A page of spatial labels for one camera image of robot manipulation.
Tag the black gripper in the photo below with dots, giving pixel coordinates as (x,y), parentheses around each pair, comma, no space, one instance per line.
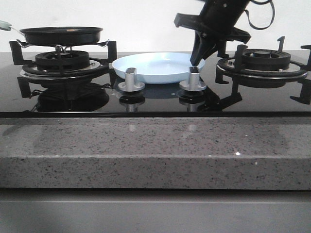
(214,26)

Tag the light blue plate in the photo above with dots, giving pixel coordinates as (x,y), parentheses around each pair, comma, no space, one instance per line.
(154,67)

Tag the black pan with mint handle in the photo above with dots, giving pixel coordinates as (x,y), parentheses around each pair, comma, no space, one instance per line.
(51,36)

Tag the silver stove knob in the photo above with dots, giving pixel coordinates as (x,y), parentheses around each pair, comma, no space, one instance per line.
(131,83)
(193,83)

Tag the black burner without pan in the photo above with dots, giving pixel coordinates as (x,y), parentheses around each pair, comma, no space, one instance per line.
(260,65)

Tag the black pan support grate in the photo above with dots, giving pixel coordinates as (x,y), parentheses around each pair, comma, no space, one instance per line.
(17,55)
(305,94)

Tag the black glass gas cooktop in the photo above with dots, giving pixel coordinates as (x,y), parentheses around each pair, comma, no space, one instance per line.
(227,95)

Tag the black burner under pan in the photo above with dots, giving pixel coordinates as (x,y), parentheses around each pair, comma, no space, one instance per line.
(66,65)

